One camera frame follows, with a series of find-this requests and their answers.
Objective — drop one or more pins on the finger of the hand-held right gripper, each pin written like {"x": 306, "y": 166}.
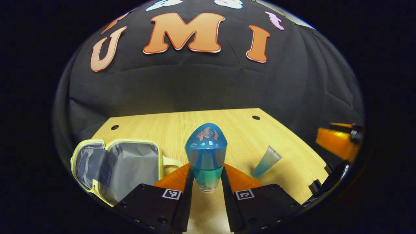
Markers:
{"x": 334, "y": 141}

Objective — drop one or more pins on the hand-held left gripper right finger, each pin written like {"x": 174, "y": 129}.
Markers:
{"x": 229, "y": 208}

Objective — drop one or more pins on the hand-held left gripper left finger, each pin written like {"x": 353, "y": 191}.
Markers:
{"x": 187, "y": 201}

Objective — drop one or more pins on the small teal gradient tube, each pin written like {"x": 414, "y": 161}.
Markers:
{"x": 266, "y": 161}

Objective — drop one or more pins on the blue skin care tube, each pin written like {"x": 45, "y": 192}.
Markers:
{"x": 206, "y": 152}

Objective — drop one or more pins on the black backdrop cloth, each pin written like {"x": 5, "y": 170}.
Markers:
{"x": 208, "y": 84}

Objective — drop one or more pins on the pale yellow suitcase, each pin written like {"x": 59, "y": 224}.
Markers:
{"x": 136, "y": 169}

